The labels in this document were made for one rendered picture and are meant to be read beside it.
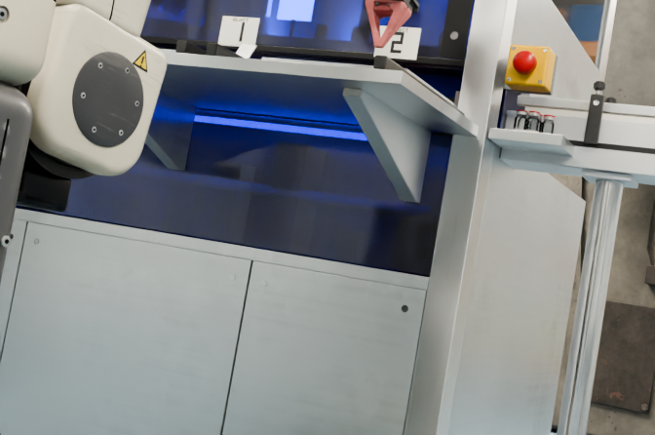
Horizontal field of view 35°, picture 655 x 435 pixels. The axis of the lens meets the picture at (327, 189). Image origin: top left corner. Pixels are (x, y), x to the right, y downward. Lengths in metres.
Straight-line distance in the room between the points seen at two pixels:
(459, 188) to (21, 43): 1.11
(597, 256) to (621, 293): 3.29
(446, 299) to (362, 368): 0.20
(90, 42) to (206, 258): 0.96
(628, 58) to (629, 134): 3.19
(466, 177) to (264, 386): 0.54
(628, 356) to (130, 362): 3.42
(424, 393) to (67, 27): 1.00
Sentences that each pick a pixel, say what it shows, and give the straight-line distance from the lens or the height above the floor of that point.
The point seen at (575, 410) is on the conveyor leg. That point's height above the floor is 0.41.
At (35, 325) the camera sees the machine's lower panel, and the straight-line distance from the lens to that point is 2.27.
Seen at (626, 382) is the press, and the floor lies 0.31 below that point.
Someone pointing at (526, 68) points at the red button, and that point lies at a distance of 1.83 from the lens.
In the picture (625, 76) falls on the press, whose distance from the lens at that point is 5.08.
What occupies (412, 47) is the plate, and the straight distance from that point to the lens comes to 1.94.
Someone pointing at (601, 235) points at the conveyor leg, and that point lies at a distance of 1.94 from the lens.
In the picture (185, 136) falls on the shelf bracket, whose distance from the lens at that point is 2.08.
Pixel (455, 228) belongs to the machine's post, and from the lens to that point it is 1.85.
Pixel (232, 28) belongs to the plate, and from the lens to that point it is 2.11.
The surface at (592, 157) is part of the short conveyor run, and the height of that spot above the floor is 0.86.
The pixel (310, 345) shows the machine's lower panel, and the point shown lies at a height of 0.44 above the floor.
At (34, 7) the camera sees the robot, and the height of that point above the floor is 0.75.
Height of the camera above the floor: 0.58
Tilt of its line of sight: 5 degrees up
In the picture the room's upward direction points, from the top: 10 degrees clockwise
